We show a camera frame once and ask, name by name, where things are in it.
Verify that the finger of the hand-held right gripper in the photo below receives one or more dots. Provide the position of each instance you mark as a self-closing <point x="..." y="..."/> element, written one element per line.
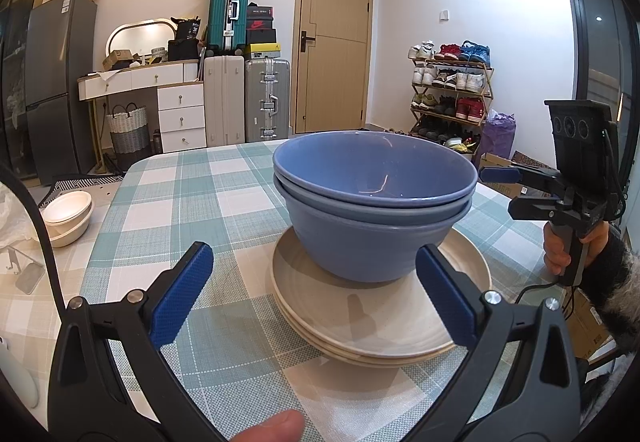
<point x="500" y="174"/>
<point x="530" y="209"/>

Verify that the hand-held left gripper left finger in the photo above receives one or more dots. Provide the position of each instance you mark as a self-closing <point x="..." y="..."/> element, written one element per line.
<point x="182" y="292"/>

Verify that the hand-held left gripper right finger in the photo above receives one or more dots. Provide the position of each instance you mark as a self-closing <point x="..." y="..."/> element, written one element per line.
<point x="445" y="297"/>

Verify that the blue bowl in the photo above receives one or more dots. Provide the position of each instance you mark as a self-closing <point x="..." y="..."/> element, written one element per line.
<point x="292" y="199"/>
<point x="350" y="162"/>
<point x="360" y="252"/>

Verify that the person's right hand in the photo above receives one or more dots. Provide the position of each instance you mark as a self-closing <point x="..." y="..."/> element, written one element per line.
<point x="554" y="252"/>

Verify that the person's left hand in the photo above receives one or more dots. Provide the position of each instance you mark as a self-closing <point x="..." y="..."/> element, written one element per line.
<point x="272" y="427"/>

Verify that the printed cardboard box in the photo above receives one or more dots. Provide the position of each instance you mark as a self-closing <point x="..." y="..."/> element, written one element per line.
<point x="492" y="161"/>

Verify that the purple plastic bag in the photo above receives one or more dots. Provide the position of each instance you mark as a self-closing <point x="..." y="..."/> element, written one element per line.
<point x="500" y="132"/>

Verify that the white trash bin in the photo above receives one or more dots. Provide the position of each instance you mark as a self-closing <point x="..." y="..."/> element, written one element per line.
<point x="452" y="142"/>

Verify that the black framed glass door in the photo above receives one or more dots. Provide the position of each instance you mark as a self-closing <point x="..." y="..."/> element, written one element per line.
<point x="595" y="47"/>

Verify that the teal checked tablecloth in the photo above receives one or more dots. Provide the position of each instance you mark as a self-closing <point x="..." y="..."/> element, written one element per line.
<point x="200" y="202"/>

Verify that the scattered shoes and slippers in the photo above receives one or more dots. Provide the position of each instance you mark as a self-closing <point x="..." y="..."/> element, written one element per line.
<point x="395" y="130"/>

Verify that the wooden shoe rack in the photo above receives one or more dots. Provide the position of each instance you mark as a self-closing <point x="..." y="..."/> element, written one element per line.
<point x="450" y="64"/>

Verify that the small white bowl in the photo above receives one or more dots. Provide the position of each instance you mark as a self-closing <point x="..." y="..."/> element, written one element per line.
<point x="72" y="234"/>

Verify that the flat cardboard box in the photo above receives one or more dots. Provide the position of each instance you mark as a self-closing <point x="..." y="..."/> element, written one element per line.
<point x="587" y="322"/>

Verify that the shoe rack with shoes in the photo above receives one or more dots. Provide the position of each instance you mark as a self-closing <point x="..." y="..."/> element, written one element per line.
<point x="450" y="51"/>

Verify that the small white plate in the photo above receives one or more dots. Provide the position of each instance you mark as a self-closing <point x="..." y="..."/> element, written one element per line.
<point x="67" y="207"/>

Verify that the dark water flask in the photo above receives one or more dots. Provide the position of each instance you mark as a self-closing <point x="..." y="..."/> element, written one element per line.
<point x="157" y="142"/>

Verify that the black and cream patterned rug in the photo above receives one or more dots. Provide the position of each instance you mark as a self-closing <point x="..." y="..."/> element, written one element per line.
<point x="75" y="182"/>

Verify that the metal phone stand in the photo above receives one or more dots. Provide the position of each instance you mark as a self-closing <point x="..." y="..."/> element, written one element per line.
<point x="17" y="264"/>

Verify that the woven laundry basket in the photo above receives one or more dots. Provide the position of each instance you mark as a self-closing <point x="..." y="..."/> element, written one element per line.
<point x="130" y="132"/>

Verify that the white vanity desk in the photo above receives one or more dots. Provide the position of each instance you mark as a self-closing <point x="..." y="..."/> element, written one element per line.
<point x="180" y="117"/>

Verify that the white plastic bag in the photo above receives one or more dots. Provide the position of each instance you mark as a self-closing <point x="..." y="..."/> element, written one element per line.
<point x="15" y="222"/>

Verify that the white rounded object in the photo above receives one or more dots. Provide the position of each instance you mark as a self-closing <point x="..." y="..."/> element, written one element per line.
<point x="15" y="372"/>

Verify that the wooden door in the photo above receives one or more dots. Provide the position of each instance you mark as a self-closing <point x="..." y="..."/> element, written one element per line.
<point x="340" y="72"/>

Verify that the beige suitcase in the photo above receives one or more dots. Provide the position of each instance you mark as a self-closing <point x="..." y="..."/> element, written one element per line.
<point x="225" y="97"/>

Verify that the silver suitcase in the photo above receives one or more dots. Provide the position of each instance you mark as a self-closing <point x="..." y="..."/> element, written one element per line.
<point x="257" y="97"/>

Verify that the small open cardboard box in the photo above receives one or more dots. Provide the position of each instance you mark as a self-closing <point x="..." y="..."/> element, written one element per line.
<point x="117" y="60"/>

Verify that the black storage case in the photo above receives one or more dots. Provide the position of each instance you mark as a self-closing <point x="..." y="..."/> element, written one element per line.
<point x="182" y="51"/>

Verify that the grey refrigerator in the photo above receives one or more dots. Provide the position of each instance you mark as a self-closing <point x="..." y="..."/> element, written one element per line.
<point x="55" y="72"/>

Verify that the oval mirror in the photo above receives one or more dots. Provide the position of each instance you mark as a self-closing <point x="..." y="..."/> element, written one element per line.
<point x="140" y="40"/>

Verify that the black printed bag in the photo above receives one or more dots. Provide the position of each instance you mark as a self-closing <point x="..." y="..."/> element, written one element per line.
<point x="187" y="30"/>

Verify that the plain black shoebox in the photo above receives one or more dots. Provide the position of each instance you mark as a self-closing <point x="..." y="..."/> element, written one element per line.
<point x="262" y="36"/>

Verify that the teal suitcase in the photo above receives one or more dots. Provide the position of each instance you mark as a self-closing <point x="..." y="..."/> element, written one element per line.
<point x="220" y="17"/>

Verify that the red and black shoebox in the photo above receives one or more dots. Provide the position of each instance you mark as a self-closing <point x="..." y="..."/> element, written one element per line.
<point x="259" y="24"/>

